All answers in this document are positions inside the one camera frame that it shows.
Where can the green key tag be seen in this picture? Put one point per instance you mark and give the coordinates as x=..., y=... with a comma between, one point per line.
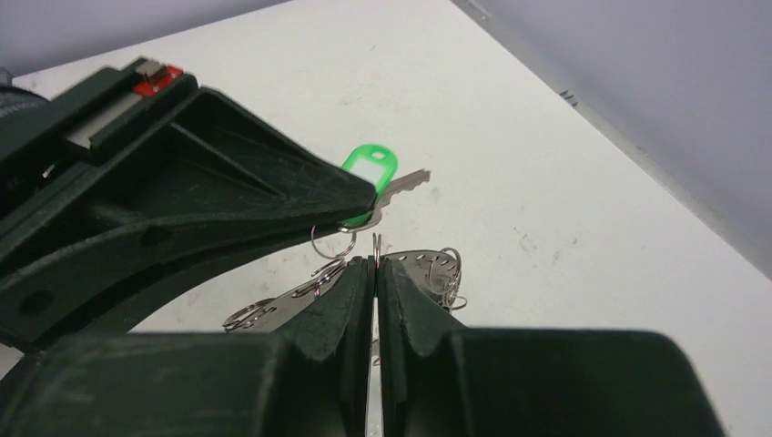
x=374, y=163

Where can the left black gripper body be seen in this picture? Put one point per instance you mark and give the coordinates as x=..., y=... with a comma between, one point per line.
x=96, y=127

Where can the silver key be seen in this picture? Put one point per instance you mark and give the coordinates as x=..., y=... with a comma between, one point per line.
x=405, y=183

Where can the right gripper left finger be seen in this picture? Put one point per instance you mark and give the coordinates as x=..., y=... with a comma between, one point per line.
x=309, y=377

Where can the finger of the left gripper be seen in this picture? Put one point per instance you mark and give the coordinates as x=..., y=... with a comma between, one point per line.
x=228, y=166
x=71, y=287

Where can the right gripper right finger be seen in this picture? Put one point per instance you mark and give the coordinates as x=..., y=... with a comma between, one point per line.
x=441, y=378

